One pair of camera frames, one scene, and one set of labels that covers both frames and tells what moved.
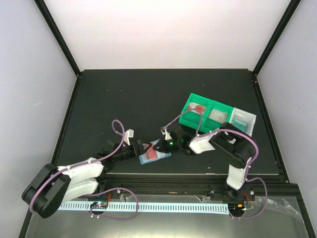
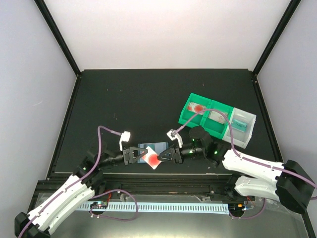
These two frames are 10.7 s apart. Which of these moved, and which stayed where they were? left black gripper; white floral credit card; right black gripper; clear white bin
Moved: left black gripper; right black gripper
Stayed: white floral credit card; clear white bin
